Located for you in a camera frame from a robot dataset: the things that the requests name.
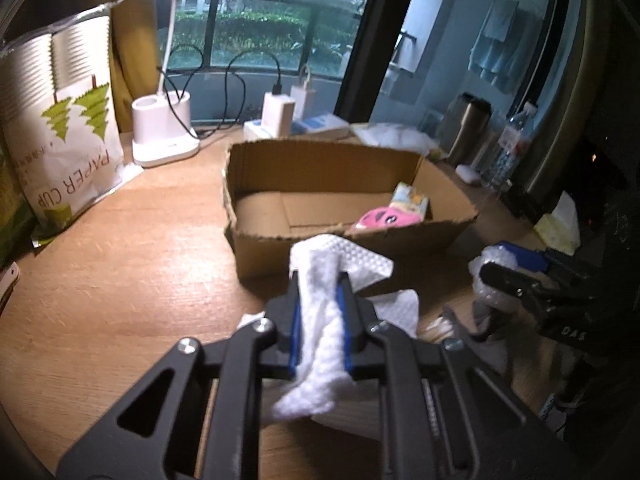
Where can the pink plush toy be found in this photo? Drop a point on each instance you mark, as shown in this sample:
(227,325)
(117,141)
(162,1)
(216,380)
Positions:
(382,217)

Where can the grey sock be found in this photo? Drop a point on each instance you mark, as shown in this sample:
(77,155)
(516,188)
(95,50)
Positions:
(480,325)

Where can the bag of paper cups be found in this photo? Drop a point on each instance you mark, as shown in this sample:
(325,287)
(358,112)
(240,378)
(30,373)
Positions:
(65,110)

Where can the small white charger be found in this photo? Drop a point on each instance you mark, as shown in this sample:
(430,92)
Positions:
(303,97)

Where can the white earbud case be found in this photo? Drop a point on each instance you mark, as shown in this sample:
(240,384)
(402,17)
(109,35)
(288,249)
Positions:
(467,174)

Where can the cardboard box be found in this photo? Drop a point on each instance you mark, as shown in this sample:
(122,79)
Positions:
(300,160)

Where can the clear water bottle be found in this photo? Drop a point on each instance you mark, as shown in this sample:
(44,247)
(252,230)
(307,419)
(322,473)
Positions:
(507,150)

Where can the bubble wrap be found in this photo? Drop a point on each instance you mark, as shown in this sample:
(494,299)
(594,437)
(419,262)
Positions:
(492,272)

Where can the white cotton cloth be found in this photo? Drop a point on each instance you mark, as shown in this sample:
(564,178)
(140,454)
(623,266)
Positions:
(320,345)

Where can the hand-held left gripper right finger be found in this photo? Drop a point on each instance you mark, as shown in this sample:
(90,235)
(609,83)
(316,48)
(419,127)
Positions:
(345,332)

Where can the white tissue sheet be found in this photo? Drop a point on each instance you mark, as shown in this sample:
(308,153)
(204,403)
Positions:
(400,310)

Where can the white plastic pack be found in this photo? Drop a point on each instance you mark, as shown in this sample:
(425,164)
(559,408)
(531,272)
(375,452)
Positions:
(400,135)

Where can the black balcony railing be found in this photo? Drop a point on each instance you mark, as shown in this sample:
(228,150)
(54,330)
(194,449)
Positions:
(280,5)

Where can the white power strip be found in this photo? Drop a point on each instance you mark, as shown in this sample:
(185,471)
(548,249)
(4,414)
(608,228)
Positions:
(320,125)

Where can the yellow curtain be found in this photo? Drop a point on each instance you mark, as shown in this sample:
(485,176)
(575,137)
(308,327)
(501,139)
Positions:
(135,25)

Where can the blue hanging towel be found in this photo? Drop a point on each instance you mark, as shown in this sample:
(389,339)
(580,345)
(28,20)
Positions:
(500,50)

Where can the steel thermos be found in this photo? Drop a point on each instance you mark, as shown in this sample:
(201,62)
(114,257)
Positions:
(467,130)

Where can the green packet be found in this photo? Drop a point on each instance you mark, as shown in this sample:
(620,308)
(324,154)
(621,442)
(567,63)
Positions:
(10,210)

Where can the white flat device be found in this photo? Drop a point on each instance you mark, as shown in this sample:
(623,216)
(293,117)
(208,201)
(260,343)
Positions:
(7,282)

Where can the large white charger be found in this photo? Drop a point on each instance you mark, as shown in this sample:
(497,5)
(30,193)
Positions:
(276,112)

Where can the pale yellow tissue pack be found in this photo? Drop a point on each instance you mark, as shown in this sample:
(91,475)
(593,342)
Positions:
(560,225)

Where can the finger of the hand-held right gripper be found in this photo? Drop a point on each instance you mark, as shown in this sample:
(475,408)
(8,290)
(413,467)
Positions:
(505,280)
(525,257)

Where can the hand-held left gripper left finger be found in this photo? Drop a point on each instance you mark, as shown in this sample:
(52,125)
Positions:
(295,332)

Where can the white desk lamp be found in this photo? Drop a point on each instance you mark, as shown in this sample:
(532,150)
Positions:
(160,130)

